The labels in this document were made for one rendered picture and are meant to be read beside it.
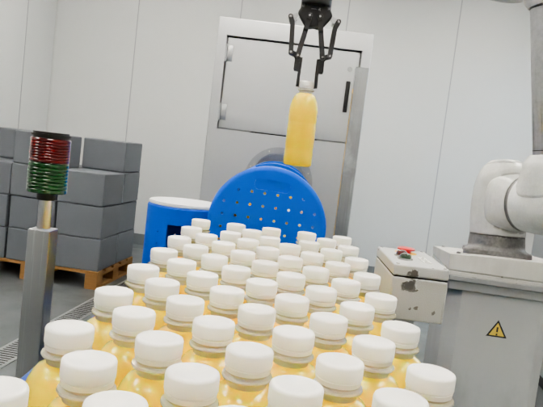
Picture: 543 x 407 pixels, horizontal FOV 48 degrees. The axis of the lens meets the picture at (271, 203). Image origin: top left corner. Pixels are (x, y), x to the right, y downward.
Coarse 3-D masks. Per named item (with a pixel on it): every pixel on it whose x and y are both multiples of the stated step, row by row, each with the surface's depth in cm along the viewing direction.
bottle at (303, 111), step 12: (300, 96) 150; (312, 96) 150; (300, 108) 149; (312, 108) 149; (288, 120) 152; (300, 120) 149; (312, 120) 150; (288, 132) 151; (300, 132) 149; (312, 132) 151; (288, 144) 151; (300, 144) 150; (312, 144) 151; (288, 156) 151; (300, 156) 150; (312, 156) 153
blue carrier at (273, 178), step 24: (264, 168) 142; (288, 168) 182; (240, 192) 143; (288, 192) 142; (312, 192) 142; (216, 216) 143; (240, 216) 143; (264, 216) 143; (288, 216) 143; (312, 216) 143; (288, 240) 143
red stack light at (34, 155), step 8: (32, 136) 97; (32, 144) 97; (40, 144) 96; (48, 144) 96; (56, 144) 96; (64, 144) 98; (32, 152) 97; (40, 152) 96; (48, 152) 96; (56, 152) 97; (64, 152) 98; (32, 160) 97; (40, 160) 96; (48, 160) 96; (56, 160) 97; (64, 160) 98
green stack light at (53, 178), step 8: (32, 168) 97; (40, 168) 96; (48, 168) 97; (56, 168) 97; (64, 168) 98; (32, 176) 97; (40, 176) 96; (48, 176) 97; (56, 176) 97; (64, 176) 99; (32, 184) 97; (40, 184) 96; (48, 184) 97; (56, 184) 97; (64, 184) 99; (32, 192) 97; (40, 192) 97; (48, 192) 97; (56, 192) 98; (64, 192) 99
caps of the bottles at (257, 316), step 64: (192, 256) 92; (256, 256) 100; (320, 256) 99; (64, 320) 51; (128, 320) 54; (192, 320) 61; (256, 320) 60; (320, 320) 60; (0, 384) 37; (64, 384) 42; (192, 384) 41; (320, 384) 43; (448, 384) 47
